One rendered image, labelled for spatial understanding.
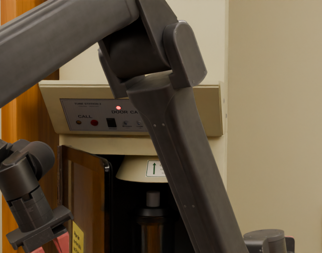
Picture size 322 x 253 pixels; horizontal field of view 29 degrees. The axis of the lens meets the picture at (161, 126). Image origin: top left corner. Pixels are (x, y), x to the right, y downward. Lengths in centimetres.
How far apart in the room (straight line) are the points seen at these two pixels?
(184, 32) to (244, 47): 94
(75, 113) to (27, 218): 25
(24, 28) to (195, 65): 21
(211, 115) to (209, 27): 17
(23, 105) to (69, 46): 63
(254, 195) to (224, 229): 86
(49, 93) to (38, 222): 26
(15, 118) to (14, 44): 64
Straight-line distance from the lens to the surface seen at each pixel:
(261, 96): 160
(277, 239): 88
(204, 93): 107
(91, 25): 61
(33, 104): 125
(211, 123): 113
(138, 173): 123
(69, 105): 115
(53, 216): 101
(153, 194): 130
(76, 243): 112
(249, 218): 164
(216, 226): 75
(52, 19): 57
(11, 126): 118
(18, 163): 98
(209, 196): 74
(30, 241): 99
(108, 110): 113
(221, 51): 118
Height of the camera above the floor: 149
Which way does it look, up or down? 3 degrees down
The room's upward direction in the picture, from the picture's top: straight up
